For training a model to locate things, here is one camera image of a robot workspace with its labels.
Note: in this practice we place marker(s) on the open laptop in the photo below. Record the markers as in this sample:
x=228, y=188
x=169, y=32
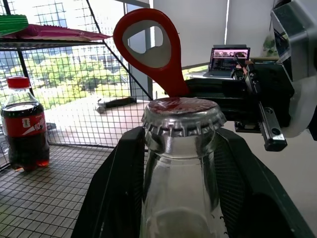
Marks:
x=229, y=59

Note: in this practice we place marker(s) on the silver crown bottle cap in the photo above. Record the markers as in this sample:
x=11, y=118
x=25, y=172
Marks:
x=183, y=117

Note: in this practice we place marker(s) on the clear glass bottle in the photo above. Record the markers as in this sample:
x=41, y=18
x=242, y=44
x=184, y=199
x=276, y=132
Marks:
x=183, y=178

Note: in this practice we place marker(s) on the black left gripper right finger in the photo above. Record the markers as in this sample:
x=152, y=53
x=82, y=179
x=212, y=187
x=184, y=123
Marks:
x=257, y=198

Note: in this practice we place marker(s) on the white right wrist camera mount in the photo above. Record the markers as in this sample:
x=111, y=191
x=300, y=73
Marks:
x=302, y=106

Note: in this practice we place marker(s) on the green potted plant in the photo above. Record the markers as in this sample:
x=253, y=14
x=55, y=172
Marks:
x=270, y=45

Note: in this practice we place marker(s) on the pink snack package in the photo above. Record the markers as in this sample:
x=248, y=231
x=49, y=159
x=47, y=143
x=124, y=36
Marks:
x=62, y=33

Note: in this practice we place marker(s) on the plastic cola bottle red label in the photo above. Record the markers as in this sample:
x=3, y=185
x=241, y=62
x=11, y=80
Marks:
x=24, y=129

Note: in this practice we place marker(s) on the green snack package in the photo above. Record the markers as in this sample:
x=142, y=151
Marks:
x=12, y=23

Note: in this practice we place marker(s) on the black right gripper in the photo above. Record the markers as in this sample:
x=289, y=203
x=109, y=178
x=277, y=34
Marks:
x=272, y=94

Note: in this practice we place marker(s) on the red bottle opener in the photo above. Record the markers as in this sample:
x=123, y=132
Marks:
x=173, y=74

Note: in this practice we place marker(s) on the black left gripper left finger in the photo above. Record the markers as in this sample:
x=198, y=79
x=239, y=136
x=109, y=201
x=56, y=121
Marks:
x=116, y=188

